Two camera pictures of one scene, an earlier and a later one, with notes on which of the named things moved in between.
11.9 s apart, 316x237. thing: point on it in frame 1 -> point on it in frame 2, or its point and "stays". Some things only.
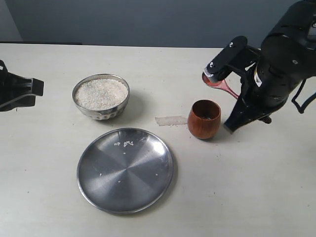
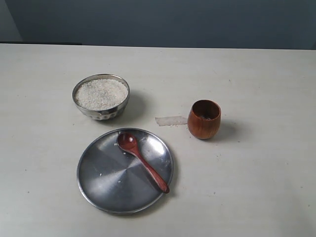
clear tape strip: x=171 y=120 stays
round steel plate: x=126 y=171 stays
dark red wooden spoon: x=221 y=84 -> x=129 y=141
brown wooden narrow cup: x=204 y=119 stays
